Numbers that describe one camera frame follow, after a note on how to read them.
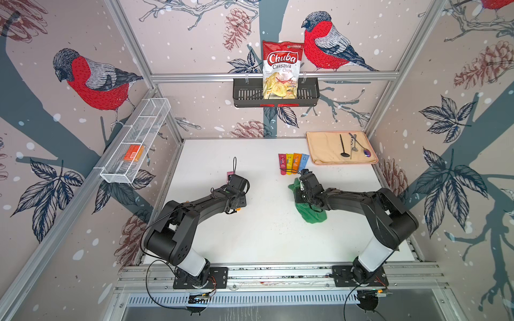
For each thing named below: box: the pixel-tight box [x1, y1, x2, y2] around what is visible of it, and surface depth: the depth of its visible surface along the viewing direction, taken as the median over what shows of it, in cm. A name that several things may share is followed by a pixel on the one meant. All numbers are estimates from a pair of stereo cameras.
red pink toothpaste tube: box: [278, 153, 288, 176], surface depth 109 cm
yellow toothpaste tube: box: [285, 153, 294, 176], surface depth 109 cm
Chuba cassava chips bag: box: [262, 40, 304, 100], surface depth 87 cm
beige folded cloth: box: [306, 131, 378, 164], surface depth 118 cm
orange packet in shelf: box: [123, 144, 145, 162], surface depth 73 cm
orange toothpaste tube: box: [291, 152, 302, 175], surface depth 109 cm
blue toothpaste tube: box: [298, 153, 310, 172], surface depth 112 cm
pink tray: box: [305, 131, 379, 166], surface depth 117 cm
